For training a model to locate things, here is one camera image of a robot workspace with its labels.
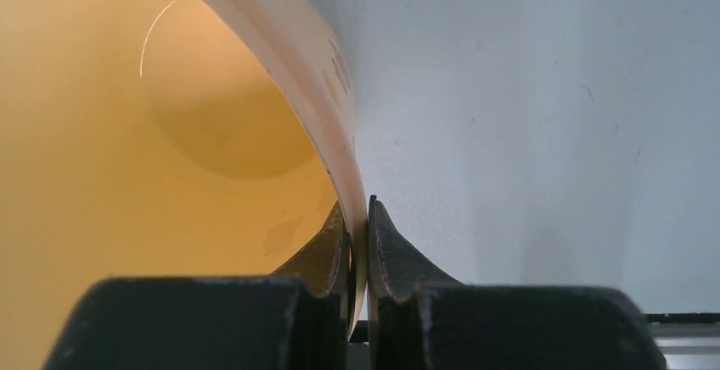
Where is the yellow cartoon trash bin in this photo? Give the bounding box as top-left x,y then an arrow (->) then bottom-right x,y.
1,0 -> 367,369

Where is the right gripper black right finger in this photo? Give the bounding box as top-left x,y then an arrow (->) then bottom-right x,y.
368,198 -> 667,369

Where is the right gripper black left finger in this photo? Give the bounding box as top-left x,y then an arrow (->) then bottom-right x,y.
45,206 -> 352,369

